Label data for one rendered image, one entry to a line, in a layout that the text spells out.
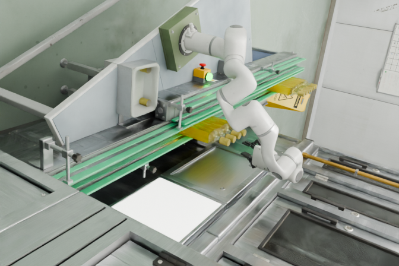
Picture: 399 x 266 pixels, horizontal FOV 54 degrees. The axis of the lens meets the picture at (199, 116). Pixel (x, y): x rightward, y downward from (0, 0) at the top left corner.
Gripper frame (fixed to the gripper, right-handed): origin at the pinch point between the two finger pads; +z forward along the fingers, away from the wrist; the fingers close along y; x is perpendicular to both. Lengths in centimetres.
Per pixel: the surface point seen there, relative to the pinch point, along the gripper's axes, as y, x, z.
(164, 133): 4.2, 27.6, 25.5
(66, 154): 16, 81, 8
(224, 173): -12.9, 7.1, 4.8
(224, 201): -11.9, 24.7, -12.1
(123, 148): 4, 51, 22
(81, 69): 13, 27, 105
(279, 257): -16, 28, -43
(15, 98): 17, 78, 62
